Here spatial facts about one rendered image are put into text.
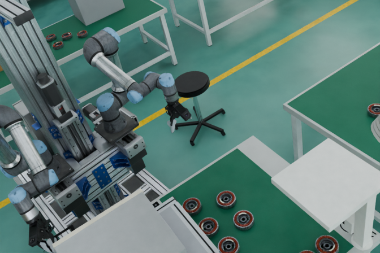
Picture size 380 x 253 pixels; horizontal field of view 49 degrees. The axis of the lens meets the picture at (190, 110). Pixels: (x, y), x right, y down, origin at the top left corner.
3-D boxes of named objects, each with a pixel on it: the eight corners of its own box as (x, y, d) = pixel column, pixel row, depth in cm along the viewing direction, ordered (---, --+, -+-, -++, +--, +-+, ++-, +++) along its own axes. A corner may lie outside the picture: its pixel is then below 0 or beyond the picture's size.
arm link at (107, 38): (110, 104, 271) (85, 34, 233) (126, 91, 279) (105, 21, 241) (122, 111, 265) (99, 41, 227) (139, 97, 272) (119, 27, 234)
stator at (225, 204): (228, 190, 248) (227, 186, 245) (240, 201, 240) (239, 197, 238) (213, 201, 244) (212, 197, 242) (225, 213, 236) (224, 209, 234)
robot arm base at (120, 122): (100, 127, 273) (95, 116, 267) (119, 114, 279) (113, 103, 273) (112, 136, 263) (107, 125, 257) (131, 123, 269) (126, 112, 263)
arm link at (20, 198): (22, 183, 196) (22, 188, 188) (34, 201, 199) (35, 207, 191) (6, 192, 194) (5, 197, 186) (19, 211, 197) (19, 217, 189)
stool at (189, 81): (169, 124, 421) (155, 81, 385) (208, 101, 436) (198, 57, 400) (198, 152, 382) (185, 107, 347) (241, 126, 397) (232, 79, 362)
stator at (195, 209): (180, 206, 247) (178, 202, 244) (197, 197, 249) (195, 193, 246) (188, 219, 238) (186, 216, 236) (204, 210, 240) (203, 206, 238)
